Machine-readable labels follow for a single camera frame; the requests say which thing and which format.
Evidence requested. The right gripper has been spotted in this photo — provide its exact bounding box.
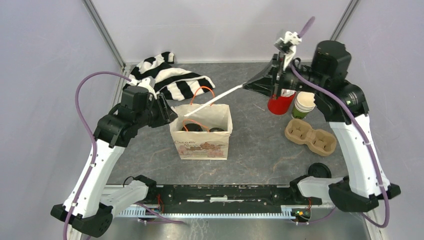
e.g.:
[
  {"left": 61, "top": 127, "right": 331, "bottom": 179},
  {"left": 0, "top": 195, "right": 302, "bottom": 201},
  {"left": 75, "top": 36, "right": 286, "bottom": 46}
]
[{"left": 243, "top": 51, "right": 327, "bottom": 100}]

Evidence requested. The red straw holder cup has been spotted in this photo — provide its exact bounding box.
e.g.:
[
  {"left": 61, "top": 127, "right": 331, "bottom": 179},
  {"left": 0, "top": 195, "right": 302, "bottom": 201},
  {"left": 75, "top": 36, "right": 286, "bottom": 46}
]
[{"left": 267, "top": 94, "right": 295, "bottom": 115}]

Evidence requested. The black white striped cloth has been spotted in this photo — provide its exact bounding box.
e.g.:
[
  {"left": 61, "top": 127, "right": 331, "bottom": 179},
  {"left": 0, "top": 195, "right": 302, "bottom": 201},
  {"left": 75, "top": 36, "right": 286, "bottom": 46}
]
[{"left": 129, "top": 51, "right": 216, "bottom": 101}]

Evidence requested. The black cup lid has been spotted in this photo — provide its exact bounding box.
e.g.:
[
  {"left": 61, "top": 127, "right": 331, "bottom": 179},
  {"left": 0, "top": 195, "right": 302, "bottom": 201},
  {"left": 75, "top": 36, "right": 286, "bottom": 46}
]
[
  {"left": 181, "top": 123, "right": 204, "bottom": 132},
  {"left": 307, "top": 162, "right": 332, "bottom": 178},
  {"left": 209, "top": 127, "right": 225, "bottom": 133}
]

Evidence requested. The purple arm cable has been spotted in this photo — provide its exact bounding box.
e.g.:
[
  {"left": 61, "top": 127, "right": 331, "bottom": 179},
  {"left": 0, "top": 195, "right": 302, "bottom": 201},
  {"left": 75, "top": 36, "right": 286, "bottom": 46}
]
[
  {"left": 62, "top": 71, "right": 133, "bottom": 240},
  {"left": 289, "top": 15, "right": 391, "bottom": 229}
]

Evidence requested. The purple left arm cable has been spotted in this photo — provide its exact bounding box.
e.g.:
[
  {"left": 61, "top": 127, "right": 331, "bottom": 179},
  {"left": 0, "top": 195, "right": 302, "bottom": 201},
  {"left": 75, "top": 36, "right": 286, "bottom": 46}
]
[{"left": 62, "top": 71, "right": 133, "bottom": 240}]

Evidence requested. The paper takeout bag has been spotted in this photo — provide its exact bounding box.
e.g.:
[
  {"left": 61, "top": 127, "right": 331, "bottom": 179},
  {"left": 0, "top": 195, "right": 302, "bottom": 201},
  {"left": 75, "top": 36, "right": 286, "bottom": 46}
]
[{"left": 169, "top": 100, "right": 233, "bottom": 160}]

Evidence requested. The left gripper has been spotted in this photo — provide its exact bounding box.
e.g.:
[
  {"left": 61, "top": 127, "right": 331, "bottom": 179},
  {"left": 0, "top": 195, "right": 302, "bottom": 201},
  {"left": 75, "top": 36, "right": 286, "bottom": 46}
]
[{"left": 135, "top": 92, "right": 179, "bottom": 129}]

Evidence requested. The white straw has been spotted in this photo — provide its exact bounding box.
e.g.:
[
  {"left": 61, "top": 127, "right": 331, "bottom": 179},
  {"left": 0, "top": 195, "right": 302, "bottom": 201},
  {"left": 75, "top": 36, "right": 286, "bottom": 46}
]
[{"left": 184, "top": 83, "right": 244, "bottom": 117}]

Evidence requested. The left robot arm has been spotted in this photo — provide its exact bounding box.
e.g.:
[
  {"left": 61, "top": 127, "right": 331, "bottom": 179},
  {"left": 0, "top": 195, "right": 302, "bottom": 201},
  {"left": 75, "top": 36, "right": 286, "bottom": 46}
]
[{"left": 50, "top": 86, "right": 178, "bottom": 238}]

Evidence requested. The metal cable duct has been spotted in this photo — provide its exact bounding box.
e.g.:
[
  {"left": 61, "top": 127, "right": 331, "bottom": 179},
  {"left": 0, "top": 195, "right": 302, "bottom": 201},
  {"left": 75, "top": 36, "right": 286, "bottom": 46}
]
[{"left": 117, "top": 206, "right": 295, "bottom": 220}]

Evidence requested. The stack of paper cups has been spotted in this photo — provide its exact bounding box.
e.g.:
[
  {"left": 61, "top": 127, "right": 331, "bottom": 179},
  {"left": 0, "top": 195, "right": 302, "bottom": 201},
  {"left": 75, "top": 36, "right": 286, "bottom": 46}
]
[{"left": 291, "top": 91, "right": 316, "bottom": 119}]

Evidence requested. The white wrapped straws bundle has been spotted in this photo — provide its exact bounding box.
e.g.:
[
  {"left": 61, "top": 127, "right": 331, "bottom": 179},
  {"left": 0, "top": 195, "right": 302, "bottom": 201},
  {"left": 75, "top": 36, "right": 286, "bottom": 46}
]
[{"left": 280, "top": 89, "right": 296, "bottom": 98}]

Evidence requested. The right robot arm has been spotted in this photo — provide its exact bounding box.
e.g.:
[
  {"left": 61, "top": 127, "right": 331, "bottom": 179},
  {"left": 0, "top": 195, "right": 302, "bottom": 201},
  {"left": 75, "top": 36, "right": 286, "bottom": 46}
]
[{"left": 243, "top": 40, "right": 401, "bottom": 213}]

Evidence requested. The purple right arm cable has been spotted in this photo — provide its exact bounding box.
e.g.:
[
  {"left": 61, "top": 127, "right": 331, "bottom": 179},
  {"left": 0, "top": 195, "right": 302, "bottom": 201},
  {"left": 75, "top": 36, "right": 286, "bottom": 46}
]
[{"left": 289, "top": 15, "right": 391, "bottom": 229}]

